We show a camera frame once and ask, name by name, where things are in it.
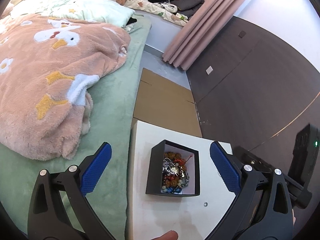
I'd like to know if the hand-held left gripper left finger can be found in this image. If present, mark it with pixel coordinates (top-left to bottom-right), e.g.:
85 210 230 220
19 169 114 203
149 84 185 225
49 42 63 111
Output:
27 142 115 240

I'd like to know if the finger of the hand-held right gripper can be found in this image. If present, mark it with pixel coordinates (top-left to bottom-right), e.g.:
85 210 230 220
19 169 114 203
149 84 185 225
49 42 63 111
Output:
234 146 273 173

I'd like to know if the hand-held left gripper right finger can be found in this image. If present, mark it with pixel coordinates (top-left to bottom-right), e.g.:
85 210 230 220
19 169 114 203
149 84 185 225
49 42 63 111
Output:
206 141 293 240

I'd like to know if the pile of bead bracelets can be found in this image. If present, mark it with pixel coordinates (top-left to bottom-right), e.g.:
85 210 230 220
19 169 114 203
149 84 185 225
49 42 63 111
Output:
160 150 194 194

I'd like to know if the clear plastic bag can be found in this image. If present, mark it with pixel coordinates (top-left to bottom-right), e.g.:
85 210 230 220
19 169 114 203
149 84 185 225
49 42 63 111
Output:
162 158 182 177

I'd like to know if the black box with white inside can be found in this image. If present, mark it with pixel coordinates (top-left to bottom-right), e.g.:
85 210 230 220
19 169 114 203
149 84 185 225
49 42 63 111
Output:
146 139 200 197

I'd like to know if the person's left hand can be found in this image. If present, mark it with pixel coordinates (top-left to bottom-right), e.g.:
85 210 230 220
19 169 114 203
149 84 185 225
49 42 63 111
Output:
149 231 179 240

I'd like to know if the green bed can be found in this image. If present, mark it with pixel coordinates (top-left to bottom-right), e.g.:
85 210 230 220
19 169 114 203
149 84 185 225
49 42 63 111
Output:
0 15 152 238

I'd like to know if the flat brown cardboard sheet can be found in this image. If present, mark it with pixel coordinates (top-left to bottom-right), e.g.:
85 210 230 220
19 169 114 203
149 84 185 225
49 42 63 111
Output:
132 67 202 138

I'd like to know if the pink fleece duck blanket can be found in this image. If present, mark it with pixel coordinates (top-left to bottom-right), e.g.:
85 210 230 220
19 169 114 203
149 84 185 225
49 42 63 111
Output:
0 14 132 161

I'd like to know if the pink curtain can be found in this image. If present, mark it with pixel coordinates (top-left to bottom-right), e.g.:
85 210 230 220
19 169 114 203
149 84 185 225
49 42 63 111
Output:
162 0 258 71

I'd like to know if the small black cloth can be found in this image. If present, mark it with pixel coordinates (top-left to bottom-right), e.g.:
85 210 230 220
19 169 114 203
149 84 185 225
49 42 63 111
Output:
124 17 139 32

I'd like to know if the white printed quilt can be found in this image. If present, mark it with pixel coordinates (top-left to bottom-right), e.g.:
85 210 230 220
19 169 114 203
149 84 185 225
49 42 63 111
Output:
0 0 136 29

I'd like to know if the dark grey pillow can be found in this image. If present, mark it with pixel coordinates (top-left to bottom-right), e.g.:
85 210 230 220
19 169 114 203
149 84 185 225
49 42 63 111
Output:
172 0 204 19

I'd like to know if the white and black spotted cloth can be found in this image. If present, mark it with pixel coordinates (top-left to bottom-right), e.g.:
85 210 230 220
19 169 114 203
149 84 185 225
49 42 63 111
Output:
153 2 179 13

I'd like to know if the cream printed window seat cushion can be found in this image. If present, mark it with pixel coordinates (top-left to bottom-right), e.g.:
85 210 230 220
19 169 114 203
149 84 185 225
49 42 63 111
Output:
83 0 189 27

